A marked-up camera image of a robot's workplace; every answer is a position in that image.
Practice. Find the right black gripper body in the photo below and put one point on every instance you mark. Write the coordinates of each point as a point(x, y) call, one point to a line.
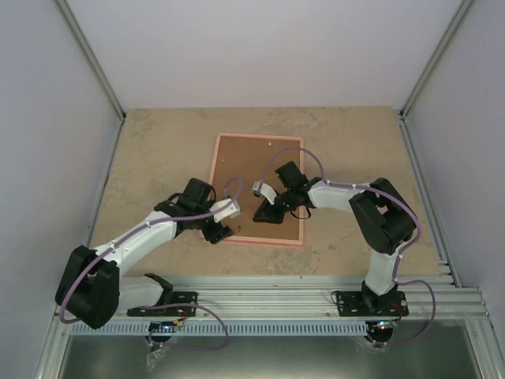
point(289, 194)

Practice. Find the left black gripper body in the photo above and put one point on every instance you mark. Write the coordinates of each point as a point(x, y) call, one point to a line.
point(211, 235)

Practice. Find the pink wooden picture frame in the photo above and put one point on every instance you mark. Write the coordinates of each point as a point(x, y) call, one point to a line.
point(248, 156)

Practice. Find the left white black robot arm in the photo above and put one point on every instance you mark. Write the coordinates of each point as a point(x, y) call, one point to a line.
point(94, 285)

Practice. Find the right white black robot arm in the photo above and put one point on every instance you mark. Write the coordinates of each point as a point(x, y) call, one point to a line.
point(385, 221)

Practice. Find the crumpled clear plastic wrap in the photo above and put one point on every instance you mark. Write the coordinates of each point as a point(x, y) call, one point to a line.
point(154, 356)

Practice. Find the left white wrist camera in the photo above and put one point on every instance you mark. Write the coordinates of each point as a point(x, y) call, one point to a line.
point(226, 208)

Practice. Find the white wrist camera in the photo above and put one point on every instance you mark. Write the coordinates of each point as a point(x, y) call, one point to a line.
point(226, 208)
point(263, 190)

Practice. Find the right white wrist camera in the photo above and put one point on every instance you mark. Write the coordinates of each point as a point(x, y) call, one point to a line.
point(263, 190)

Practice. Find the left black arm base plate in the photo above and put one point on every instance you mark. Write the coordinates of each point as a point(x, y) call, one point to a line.
point(178, 304)

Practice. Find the grey slotted cable duct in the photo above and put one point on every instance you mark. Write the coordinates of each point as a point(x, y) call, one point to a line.
point(233, 328)

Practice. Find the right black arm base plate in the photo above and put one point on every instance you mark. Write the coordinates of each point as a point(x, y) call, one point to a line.
point(358, 304)

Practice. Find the aluminium rail bed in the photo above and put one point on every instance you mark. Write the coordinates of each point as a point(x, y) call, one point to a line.
point(309, 297)

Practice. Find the left aluminium corner post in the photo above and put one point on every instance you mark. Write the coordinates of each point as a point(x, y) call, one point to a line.
point(85, 47)

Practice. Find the aluminium corner post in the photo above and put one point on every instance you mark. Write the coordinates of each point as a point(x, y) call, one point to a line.
point(462, 12)
point(85, 47)

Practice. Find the right aluminium corner post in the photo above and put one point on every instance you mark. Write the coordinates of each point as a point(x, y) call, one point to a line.
point(462, 12)

